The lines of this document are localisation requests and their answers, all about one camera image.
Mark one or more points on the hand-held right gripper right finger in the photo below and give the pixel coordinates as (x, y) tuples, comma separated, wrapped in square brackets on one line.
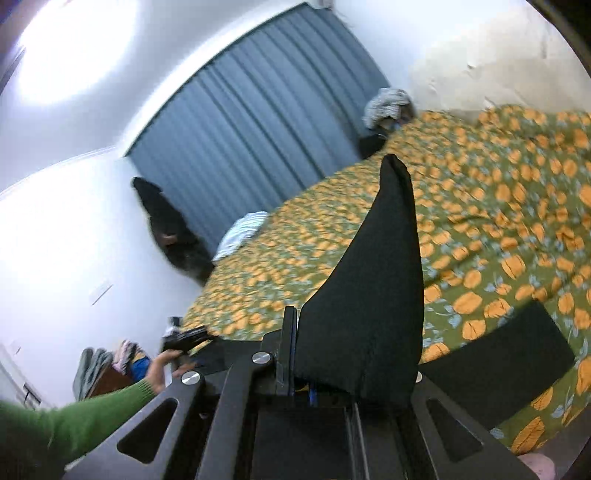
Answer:
[(466, 471)]

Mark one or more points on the person's left hand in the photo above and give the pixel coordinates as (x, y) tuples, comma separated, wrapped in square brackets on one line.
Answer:
[(161, 369)]

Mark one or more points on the black hanging garment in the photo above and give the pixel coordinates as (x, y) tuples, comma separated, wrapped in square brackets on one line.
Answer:
[(168, 226)]

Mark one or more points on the striped pillow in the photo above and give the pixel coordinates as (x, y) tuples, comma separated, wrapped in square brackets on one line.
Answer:
[(240, 233)]

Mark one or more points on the brown wooden cabinet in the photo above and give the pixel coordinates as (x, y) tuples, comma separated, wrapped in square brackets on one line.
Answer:
[(108, 383)]

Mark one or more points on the white appliance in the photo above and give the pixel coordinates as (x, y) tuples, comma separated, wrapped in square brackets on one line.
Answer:
[(16, 378)]

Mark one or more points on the ceiling light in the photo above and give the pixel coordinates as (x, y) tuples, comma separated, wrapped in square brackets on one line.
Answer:
[(74, 46)]

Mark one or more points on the black pants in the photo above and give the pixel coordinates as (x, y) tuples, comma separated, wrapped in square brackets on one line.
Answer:
[(369, 295)]

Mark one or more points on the green orange printed blanket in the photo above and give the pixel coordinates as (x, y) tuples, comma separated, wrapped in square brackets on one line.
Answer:
[(485, 217)]

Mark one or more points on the blue-grey curtain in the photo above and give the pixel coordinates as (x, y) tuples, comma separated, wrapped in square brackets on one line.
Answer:
[(258, 110)]

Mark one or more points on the grey white cloth pile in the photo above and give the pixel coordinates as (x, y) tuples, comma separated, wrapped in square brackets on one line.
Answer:
[(385, 104)]

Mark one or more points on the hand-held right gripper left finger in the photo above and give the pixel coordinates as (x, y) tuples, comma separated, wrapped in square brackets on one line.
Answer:
[(290, 355)]

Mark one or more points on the person's left forearm green sleeve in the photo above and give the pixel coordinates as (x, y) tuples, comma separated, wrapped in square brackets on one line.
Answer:
[(55, 434)]

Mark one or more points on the white wall switch plate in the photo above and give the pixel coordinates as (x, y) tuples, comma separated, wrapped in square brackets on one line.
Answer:
[(101, 293)]

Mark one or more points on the pile of clothes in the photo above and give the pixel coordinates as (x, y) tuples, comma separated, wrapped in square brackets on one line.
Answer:
[(99, 364)]

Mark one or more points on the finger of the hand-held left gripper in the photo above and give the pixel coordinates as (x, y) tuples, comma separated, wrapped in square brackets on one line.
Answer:
[(203, 334)]

